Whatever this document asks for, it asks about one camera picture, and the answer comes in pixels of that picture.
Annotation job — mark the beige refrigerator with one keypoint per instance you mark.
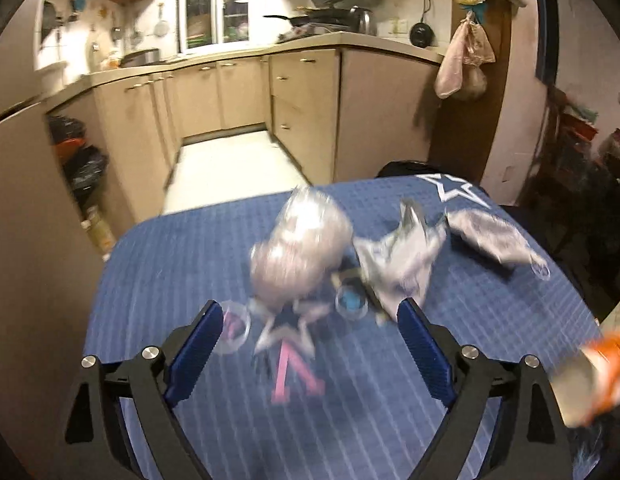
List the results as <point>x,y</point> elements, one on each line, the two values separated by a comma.
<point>24,260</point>

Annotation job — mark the hanging black pan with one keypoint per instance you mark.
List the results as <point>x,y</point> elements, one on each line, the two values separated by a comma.
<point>421,35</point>

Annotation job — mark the steel kettle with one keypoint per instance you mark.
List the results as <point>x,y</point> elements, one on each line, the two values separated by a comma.
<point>362,21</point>

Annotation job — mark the black round bin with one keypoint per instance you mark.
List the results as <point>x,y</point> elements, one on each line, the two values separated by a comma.
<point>405,167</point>

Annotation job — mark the beige kitchen cabinets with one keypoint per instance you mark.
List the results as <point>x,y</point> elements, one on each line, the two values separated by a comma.
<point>305,85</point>

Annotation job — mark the hanging pink plastic bag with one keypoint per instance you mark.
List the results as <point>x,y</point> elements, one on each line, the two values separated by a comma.
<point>450,75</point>

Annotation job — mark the hanging brown plastic bag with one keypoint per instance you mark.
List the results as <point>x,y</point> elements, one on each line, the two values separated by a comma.
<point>480,45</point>

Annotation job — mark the plastic bottle on floor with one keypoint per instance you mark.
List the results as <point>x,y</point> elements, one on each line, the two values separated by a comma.
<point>99,230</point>

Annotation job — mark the kitchen window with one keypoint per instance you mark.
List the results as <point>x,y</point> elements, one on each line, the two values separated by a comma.
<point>214,5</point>

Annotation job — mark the clear plastic bag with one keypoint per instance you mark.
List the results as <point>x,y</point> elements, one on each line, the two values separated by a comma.
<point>300,245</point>

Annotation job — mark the orange plastic bag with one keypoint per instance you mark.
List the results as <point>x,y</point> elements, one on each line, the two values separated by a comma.
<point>69,150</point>

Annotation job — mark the hanging clear round bag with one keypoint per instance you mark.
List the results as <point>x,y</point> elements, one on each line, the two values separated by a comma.
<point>474,82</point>

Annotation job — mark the black trash bag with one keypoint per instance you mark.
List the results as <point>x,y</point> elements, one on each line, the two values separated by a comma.
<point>89,170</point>
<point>64,127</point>

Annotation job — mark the crumpled white packaging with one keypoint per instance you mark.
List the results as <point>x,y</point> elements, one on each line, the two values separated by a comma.
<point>395,265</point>

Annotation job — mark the small clear cup blue inside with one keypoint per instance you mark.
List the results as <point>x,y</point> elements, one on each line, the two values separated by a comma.
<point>351,302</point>

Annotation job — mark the orange white tube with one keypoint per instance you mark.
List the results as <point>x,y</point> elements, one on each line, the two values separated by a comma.
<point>590,375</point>

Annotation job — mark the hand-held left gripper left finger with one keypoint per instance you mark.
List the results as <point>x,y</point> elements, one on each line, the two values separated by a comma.
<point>194,355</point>

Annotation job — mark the blue checked tablecloth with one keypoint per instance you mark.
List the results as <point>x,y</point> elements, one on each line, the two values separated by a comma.
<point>340,410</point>

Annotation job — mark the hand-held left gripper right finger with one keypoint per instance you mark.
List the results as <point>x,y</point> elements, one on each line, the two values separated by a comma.
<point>425,350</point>

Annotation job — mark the black wok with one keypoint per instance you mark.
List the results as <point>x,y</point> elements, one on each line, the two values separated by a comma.
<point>320,16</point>

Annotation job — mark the steel cooking pot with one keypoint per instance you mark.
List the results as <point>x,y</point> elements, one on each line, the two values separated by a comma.
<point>139,57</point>

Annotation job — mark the hanging strainer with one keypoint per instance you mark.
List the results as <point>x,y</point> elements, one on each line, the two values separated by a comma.
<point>162,25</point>

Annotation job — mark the wall socket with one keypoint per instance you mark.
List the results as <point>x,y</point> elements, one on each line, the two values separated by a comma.
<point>397,26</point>

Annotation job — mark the grey plastic bag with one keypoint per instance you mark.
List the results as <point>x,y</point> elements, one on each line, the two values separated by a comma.
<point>490,235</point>

